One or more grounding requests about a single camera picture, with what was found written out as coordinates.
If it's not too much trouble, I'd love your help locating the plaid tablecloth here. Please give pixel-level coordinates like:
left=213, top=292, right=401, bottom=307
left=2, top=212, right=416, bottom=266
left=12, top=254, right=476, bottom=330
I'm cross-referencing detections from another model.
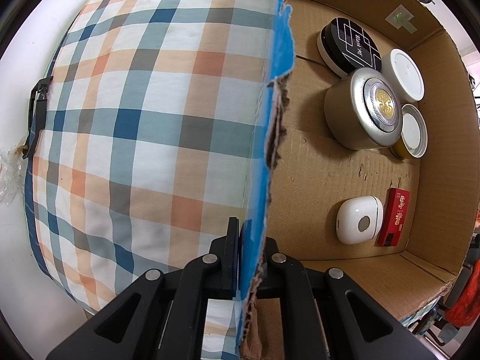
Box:
left=23, top=0, right=283, bottom=360

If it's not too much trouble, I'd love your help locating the orange floral cloth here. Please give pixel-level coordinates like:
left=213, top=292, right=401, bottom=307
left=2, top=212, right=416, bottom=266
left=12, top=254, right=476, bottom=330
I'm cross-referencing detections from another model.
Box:
left=445, top=262, right=479, bottom=328

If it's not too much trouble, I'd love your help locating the silver round tin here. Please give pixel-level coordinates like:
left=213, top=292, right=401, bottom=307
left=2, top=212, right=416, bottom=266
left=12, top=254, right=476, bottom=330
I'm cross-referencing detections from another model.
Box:
left=324, top=67, right=403, bottom=150

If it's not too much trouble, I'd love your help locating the black strap buckle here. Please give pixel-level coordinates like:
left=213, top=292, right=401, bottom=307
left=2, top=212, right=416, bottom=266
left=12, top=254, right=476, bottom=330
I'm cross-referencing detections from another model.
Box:
left=23, top=76, right=53, bottom=159

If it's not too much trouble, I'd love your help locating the white earbuds case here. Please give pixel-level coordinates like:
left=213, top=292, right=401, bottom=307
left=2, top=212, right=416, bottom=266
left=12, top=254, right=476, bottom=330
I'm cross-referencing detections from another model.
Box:
left=335, top=196, right=383, bottom=245

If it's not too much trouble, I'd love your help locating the crumpled clear plastic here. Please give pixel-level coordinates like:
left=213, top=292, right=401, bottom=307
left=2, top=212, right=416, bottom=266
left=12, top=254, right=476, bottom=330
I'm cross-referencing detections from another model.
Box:
left=0, top=145, right=26, bottom=205

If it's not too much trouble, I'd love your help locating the cardboard box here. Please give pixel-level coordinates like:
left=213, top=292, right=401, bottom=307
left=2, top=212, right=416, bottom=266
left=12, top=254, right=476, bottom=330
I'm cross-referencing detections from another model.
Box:
left=240, top=0, right=479, bottom=359

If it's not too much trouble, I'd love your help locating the black round tin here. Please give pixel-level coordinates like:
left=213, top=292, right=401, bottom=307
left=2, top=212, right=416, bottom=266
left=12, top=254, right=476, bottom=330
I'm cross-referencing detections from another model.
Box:
left=316, top=17, right=382, bottom=78

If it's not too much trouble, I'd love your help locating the red rectangular lighter box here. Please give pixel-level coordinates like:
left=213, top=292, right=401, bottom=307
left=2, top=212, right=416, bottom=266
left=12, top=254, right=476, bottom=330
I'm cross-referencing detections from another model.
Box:
left=377, top=188, right=410, bottom=246

